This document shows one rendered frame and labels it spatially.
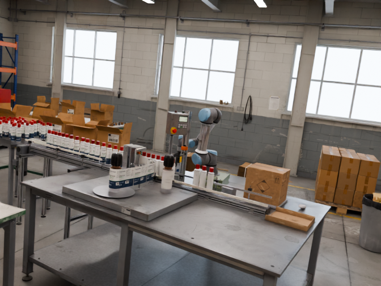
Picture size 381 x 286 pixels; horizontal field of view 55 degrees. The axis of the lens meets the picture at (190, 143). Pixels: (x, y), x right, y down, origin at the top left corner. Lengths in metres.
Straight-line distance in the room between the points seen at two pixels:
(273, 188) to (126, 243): 1.24
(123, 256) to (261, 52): 6.61
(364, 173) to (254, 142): 3.08
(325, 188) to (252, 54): 3.68
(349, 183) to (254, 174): 3.31
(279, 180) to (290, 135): 5.37
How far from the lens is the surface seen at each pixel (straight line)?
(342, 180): 6.20
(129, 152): 3.36
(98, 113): 7.38
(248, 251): 2.22
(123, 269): 2.64
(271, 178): 3.02
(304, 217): 2.95
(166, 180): 2.86
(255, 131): 8.49
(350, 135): 8.37
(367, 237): 5.04
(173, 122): 3.15
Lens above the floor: 1.73
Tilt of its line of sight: 9 degrees down
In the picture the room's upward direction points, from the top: 6 degrees clockwise
